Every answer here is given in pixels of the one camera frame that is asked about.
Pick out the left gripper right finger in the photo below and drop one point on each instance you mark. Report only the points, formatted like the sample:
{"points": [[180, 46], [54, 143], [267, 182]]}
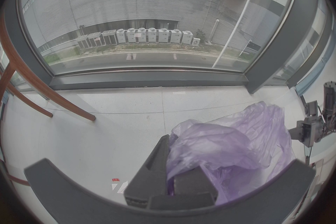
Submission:
{"points": [[194, 183]]}

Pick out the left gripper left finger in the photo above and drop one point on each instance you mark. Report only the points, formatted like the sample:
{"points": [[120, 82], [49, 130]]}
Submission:
{"points": [[147, 183]]}

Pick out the purple plastic bag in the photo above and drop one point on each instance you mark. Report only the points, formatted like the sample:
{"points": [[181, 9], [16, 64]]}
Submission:
{"points": [[223, 144]]}

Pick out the wooden chair with white cushions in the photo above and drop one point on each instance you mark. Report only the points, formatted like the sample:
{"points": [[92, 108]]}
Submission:
{"points": [[65, 102]]}

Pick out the window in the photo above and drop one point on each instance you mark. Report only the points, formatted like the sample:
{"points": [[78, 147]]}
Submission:
{"points": [[144, 7]]}

